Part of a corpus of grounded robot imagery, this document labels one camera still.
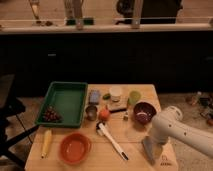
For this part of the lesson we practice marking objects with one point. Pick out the pale gripper body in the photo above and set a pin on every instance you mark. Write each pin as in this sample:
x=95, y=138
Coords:
x=157, y=149

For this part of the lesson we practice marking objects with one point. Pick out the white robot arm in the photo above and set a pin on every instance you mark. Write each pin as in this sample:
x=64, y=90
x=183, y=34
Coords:
x=168, y=123

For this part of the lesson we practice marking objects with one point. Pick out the dark red bowl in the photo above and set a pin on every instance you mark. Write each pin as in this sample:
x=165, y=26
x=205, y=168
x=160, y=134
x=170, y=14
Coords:
x=143, y=112

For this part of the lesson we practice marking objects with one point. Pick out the red orange bowl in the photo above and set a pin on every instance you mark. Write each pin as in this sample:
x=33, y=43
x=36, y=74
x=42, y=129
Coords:
x=74, y=148

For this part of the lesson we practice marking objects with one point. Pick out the small seasoning bottle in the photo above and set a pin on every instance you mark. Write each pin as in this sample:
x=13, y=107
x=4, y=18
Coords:
x=126, y=116

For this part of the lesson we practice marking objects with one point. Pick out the light green cup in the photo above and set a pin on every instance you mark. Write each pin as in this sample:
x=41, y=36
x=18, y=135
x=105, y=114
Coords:
x=134, y=97

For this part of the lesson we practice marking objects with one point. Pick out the white cup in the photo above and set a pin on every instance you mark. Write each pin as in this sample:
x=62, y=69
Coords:
x=115, y=93

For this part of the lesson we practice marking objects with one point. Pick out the small green lime toy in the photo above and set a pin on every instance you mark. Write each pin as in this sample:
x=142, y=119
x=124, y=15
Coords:
x=106, y=96

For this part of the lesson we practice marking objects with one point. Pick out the small metal cup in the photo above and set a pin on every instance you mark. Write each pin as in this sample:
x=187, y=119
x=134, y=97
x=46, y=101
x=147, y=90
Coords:
x=91, y=112

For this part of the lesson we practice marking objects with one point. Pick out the blue sponge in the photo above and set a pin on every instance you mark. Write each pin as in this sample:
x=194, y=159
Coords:
x=94, y=97

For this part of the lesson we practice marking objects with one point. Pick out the green plastic tray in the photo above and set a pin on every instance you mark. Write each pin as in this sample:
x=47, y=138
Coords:
x=67, y=99

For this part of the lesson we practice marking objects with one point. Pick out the bunch of dark grapes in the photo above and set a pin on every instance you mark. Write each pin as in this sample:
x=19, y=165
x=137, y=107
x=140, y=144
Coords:
x=50, y=115

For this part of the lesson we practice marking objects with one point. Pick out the black chair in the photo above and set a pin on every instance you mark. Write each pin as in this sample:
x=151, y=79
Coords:
x=10, y=106

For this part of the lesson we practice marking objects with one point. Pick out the black handled brush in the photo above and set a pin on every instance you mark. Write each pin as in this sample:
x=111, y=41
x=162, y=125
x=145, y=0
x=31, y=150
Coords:
x=116, y=107

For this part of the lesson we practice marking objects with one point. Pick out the white handled kitchen tool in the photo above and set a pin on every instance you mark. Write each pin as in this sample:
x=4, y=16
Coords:
x=103, y=131

